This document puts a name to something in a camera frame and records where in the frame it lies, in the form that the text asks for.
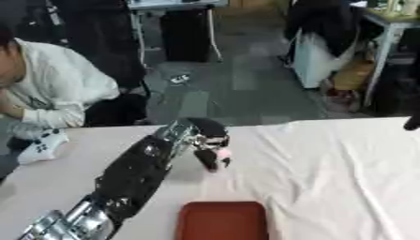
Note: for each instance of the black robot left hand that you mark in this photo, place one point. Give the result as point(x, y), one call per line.
point(210, 137)

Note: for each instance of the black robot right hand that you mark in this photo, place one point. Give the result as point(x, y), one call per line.
point(412, 123)

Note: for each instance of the pink soft toy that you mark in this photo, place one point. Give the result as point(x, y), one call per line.
point(223, 153)

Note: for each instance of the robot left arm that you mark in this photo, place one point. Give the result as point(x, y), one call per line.
point(131, 175)

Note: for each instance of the white box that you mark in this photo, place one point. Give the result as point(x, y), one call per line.
point(317, 59)

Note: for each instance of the tan bag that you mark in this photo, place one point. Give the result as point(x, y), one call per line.
point(353, 72)

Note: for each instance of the red tray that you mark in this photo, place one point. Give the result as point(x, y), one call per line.
point(221, 221)

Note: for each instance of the white table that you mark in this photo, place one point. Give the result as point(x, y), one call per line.
point(385, 37)

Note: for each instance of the black cabinet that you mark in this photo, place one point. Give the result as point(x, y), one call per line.
point(185, 36)

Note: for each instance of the white desk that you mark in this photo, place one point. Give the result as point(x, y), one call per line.
point(175, 28)

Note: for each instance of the black jacket on chair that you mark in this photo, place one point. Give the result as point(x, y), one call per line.
point(328, 23)

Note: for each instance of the white game controller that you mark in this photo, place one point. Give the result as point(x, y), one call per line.
point(42, 146)

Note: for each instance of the person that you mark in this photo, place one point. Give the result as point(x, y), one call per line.
point(49, 84)

